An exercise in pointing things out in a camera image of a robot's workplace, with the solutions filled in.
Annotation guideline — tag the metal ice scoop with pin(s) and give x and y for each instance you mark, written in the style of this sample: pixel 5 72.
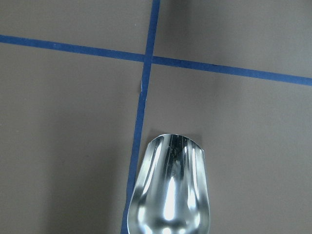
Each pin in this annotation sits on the metal ice scoop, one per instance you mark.
pixel 170 195

